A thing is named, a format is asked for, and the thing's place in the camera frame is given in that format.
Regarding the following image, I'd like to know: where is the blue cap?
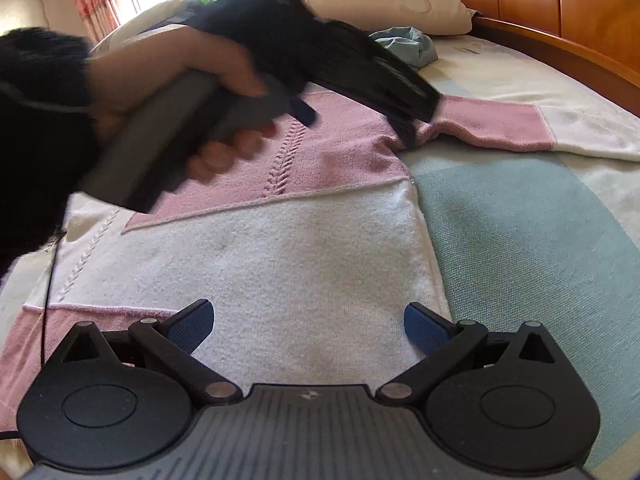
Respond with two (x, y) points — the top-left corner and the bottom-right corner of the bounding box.
(369, 26), (438, 70)

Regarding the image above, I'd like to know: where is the long beige floral pillow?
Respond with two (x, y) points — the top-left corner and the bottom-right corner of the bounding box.
(90, 0), (478, 56)

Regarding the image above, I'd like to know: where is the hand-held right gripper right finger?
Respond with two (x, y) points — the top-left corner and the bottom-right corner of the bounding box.
(377, 303), (556, 403)

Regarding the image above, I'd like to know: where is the pink and white sweater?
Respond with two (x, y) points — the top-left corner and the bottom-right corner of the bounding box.
(0, 82), (640, 421)

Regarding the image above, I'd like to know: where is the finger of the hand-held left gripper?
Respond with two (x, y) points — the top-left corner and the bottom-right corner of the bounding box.
(385, 102), (420, 152)

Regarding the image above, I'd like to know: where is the person's left hand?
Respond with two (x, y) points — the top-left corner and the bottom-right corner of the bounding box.
(85, 25), (278, 188)

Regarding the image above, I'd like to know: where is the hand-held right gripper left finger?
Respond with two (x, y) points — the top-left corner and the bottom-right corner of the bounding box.
(62, 299), (241, 406)

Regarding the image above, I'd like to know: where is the pastel checked bedsheet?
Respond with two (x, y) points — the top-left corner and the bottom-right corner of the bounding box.
(0, 35), (640, 476)

